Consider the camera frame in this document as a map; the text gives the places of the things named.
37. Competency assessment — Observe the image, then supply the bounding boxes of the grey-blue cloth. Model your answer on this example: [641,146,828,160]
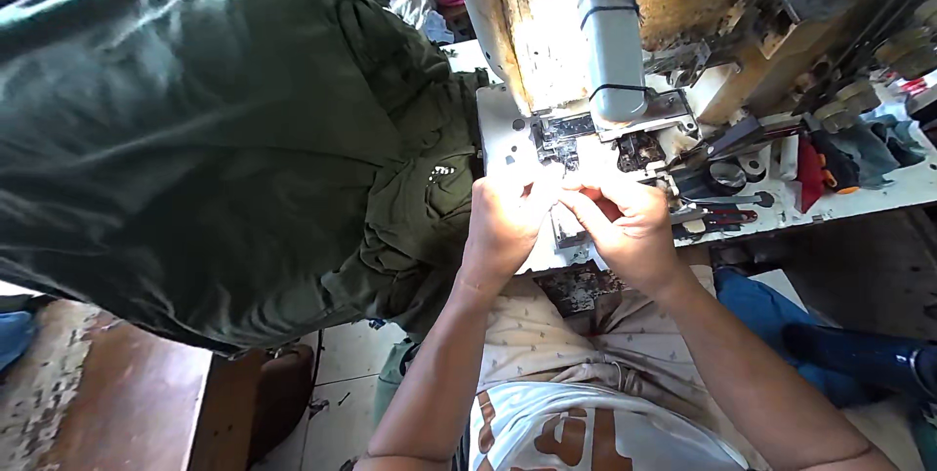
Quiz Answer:
[831,114,928,189]

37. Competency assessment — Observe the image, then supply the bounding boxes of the bright blue cloth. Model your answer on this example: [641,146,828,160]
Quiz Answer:
[0,310,38,374]

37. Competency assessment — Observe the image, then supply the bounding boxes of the person's right hand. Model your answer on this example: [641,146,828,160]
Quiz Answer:
[556,171,685,301]

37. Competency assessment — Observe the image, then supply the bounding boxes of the metal screwdriver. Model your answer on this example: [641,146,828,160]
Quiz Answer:
[681,190,774,209]

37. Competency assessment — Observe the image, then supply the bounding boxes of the sewing machine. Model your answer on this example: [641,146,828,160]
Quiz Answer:
[451,0,937,251]

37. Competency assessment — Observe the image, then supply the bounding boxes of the red-handled pliers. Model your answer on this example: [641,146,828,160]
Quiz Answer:
[673,208,758,228]

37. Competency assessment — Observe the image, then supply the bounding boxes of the worn wooden bench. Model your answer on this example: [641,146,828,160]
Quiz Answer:
[0,298,269,471]

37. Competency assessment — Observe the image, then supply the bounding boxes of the grey-green fabric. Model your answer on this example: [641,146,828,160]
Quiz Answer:
[373,338,422,428]

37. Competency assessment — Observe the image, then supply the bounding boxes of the small white round spool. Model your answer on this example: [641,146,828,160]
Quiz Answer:
[738,147,770,184]

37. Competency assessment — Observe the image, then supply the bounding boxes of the person's left forearm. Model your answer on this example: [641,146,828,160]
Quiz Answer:
[354,277,506,471]

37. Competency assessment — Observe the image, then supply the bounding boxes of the pile of dark green garments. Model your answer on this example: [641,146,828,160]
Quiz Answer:
[0,0,490,362]

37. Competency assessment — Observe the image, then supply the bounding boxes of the person's left hand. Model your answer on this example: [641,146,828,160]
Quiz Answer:
[459,164,565,299]

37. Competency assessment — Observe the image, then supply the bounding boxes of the white sewing table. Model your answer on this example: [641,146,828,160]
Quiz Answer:
[441,39,937,276]

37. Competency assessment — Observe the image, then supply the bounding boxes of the person's body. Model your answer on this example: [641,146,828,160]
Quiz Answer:
[467,382,754,471]

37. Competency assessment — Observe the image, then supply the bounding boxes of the white cloth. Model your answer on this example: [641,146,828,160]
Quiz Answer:
[386,0,456,45]

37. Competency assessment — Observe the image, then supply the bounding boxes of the long grey lamp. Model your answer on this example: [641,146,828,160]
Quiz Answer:
[577,0,648,125]

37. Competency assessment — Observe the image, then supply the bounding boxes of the person's right forearm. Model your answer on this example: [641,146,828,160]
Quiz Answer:
[650,266,900,471]

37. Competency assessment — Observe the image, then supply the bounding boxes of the person's legs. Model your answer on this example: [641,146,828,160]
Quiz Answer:
[477,265,770,466]

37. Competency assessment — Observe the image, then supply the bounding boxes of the red pointed tool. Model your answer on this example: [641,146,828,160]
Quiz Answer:
[795,133,826,215]

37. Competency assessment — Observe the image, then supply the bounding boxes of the speckled black metal plate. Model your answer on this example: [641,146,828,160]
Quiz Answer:
[533,260,626,320]

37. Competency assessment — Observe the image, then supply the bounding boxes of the black cylinder with shiny end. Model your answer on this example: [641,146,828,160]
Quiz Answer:
[677,158,748,199]

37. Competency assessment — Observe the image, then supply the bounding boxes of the dark blue tubular object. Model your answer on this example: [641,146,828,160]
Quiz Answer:
[782,322,937,400]

